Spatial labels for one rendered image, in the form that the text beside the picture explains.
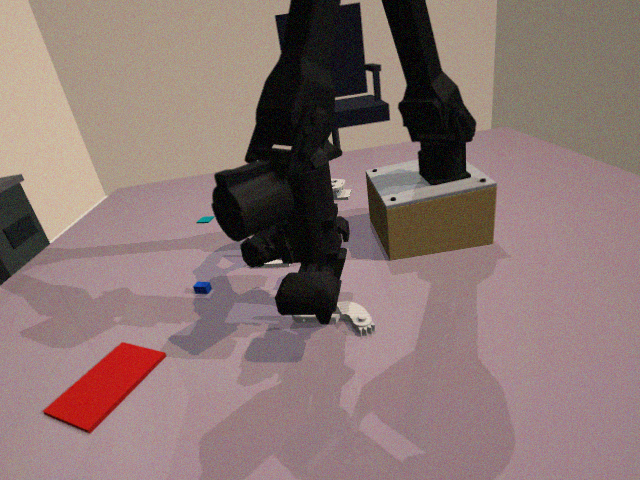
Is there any red flat plate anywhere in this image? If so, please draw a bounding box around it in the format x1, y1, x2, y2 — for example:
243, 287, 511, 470
43, 343, 166, 433

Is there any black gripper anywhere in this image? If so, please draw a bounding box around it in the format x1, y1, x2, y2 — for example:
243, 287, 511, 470
275, 203, 350, 325

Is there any small blue block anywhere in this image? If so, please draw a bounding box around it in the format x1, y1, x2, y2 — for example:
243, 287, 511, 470
193, 282, 211, 294

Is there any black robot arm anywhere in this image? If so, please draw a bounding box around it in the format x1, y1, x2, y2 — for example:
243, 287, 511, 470
211, 0, 476, 267

